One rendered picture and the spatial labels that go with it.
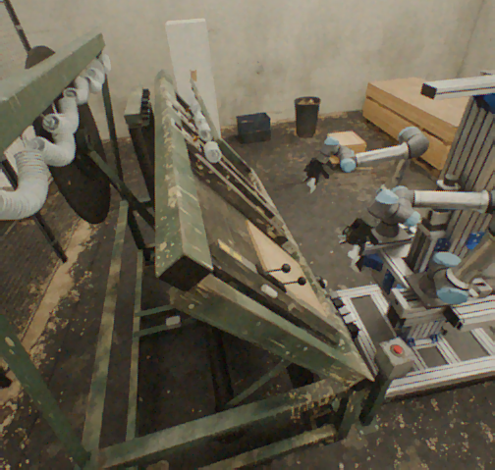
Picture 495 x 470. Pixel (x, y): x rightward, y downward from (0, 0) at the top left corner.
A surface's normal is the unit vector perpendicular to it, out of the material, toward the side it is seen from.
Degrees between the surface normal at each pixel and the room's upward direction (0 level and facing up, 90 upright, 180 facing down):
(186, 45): 90
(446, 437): 0
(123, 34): 90
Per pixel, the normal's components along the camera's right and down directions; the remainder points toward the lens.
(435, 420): -0.06, -0.79
